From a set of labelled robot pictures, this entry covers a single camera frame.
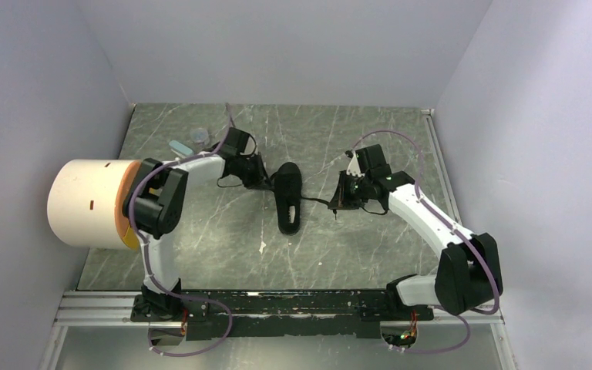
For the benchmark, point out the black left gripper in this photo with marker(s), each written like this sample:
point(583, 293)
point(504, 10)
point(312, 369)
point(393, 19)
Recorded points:
point(260, 179)

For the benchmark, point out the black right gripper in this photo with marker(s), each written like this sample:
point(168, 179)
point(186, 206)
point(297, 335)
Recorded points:
point(339, 199)

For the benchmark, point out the black canvas sneaker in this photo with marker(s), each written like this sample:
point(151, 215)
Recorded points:
point(287, 183)

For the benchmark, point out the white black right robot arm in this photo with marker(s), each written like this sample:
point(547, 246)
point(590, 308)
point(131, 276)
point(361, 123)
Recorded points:
point(468, 273)

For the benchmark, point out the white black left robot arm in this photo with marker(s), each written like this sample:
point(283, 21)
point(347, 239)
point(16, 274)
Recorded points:
point(154, 206)

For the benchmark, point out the light blue stapler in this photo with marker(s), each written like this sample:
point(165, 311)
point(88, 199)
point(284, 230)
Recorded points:
point(180, 150)

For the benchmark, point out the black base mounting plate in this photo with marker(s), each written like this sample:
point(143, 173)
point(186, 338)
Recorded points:
point(243, 314)

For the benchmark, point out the beige cylinder with coloured face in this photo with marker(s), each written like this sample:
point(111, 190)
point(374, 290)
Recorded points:
point(85, 204)

